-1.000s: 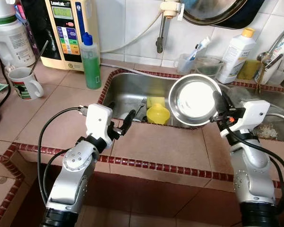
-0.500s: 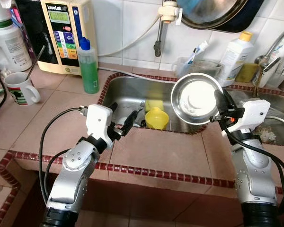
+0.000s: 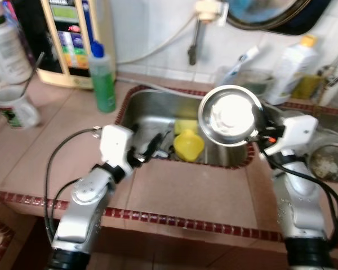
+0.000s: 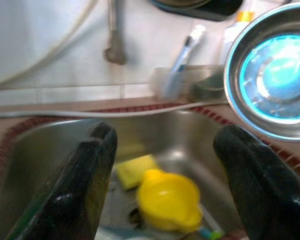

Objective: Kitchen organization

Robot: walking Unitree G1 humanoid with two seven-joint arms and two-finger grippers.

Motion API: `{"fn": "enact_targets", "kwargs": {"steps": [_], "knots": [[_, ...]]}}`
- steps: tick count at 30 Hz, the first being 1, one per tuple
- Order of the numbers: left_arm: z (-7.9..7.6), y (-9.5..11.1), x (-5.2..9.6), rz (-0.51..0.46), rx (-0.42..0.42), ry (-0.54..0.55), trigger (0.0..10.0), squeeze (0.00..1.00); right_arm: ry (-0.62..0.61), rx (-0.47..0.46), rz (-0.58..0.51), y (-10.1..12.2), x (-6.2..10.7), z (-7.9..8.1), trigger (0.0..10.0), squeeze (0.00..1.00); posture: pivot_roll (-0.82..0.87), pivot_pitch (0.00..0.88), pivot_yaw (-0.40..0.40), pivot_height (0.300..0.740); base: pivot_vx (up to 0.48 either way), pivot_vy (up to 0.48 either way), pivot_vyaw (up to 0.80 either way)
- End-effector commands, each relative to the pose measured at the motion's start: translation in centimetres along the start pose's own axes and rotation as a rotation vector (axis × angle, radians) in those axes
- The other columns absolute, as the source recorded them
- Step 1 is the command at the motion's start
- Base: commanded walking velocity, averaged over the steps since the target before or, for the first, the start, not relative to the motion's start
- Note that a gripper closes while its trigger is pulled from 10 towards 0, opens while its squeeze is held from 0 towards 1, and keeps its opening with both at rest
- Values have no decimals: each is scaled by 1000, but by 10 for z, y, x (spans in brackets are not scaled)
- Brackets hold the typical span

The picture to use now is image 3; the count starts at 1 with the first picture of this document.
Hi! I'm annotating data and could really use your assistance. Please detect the stainless steel bowl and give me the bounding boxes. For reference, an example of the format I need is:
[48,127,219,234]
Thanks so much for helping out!
[198,84,265,147]

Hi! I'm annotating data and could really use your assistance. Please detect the green scouring pad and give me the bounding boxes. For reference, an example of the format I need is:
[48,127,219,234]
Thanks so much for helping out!
[251,82,274,95]

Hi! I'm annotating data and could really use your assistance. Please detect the stainless steel sink basin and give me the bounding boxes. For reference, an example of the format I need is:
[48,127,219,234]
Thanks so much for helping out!
[117,87,254,167]
[265,104,338,183]

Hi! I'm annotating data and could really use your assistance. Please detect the light yellow sponge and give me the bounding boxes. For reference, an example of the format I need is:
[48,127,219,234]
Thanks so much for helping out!
[175,118,199,136]

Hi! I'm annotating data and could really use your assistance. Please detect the clear plastic pail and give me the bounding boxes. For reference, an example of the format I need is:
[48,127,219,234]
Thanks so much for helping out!
[239,67,277,96]

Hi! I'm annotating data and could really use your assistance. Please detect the green dish soap bottle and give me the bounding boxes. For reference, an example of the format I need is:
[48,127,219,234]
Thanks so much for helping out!
[87,40,118,113]

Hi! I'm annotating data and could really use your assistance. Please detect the dark yellow sponge block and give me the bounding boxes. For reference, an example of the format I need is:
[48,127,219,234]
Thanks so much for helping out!
[293,75,322,101]

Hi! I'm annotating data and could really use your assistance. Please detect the white detergent bottle yellow cap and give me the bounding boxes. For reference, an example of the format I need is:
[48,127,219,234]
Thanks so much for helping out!
[268,35,319,106]

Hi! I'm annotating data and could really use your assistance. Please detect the steel mesh strainer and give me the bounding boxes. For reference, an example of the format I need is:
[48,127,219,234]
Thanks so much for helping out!
[307,143,338,183]

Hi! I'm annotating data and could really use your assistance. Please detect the white toothpaste tube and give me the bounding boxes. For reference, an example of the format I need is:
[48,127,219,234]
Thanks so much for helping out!
[223,46,260,85]

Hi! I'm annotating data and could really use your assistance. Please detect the white rice scraps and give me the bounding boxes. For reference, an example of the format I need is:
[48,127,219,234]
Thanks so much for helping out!
[315,155,338,176]

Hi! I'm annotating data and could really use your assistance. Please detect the chrome gooseneck faucet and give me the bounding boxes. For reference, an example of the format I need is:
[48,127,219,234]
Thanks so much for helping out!
[318,53,338,85]

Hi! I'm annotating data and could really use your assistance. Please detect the beige water ioniser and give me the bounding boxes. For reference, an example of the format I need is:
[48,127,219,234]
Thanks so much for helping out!
[11,0,116,89]

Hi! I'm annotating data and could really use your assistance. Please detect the hanging steel wok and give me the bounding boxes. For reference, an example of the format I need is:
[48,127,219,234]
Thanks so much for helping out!
[225,0,333,35]

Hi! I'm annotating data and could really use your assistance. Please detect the white printed mug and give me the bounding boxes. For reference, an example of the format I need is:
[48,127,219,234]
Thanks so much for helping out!
[0,84,41,130]

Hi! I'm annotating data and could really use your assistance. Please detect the white labelled bottle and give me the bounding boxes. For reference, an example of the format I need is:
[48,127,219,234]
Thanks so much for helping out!
[0,14,34,85]

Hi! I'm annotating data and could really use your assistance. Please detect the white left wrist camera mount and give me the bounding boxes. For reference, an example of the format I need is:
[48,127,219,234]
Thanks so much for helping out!
[99,124,136,178]

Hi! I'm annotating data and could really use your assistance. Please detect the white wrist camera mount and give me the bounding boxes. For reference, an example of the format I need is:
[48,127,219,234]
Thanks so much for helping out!
[99,124,136,178]
[264,115,319,158]

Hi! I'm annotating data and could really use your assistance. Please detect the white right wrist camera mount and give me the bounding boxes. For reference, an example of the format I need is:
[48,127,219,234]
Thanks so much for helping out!
[264,115,319,158]

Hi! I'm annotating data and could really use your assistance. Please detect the thin white appliance hose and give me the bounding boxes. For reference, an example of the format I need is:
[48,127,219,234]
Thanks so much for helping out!
[115,17,198,65]

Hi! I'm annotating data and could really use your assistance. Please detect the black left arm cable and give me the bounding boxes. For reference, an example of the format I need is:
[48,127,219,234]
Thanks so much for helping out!
[43,127,105,242]

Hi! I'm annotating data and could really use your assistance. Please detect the beige wall water fitting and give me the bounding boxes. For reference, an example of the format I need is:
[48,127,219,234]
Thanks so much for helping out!
[193,0,229,26]

